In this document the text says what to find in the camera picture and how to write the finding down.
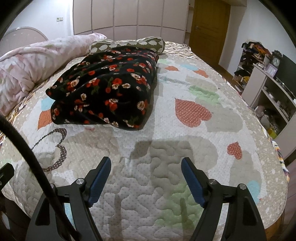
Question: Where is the pink white fleece blanket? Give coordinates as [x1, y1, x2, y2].
[1, 33, 107, 116]

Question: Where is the black cable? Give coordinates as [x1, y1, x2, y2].
[0, 114, 82, 241]

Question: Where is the small picture frame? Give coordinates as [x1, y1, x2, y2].
[265, 63, 278, 78]

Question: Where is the white cluttered shelf unit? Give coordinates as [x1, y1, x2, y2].
[233, 41, 295, 161]

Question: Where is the white panelled wardrobe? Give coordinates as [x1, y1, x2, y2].
[73, 0, 189, 44]

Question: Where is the black red floral dress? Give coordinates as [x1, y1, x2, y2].
[46, 47, 159, 130]

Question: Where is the brown wooden door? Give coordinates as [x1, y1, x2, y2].
[189, 0, 231, 67]

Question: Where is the olive polka dot pillow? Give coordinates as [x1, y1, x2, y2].
[89, 36, 166, 54]

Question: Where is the curved white headboard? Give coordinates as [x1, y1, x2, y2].
[0, 27, 48, 56]

